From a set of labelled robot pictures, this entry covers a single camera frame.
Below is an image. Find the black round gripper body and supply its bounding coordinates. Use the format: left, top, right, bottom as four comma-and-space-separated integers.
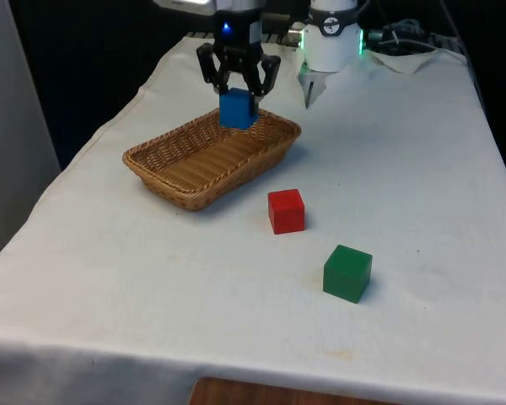
213, 8, 264, 54

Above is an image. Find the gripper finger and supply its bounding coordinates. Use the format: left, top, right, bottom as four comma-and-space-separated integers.
240, 49, 282, 105
196, 41, 238, 95

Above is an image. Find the blue cube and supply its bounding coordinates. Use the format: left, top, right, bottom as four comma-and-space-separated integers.
218, 87, 261, 131

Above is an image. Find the brown wicker basket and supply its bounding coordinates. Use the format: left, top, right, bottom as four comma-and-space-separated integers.
121, 107, 303, 213

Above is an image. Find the red cube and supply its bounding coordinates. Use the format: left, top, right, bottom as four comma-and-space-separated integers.
267, 188, 306, 235

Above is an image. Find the green cube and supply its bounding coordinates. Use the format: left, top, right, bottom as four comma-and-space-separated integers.
322, 244, 374, 305

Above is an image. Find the pale locker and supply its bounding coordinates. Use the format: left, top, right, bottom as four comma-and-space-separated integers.
0, 0, 63, 271

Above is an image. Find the black cable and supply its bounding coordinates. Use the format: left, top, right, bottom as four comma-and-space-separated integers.
364, 17, 432, 55

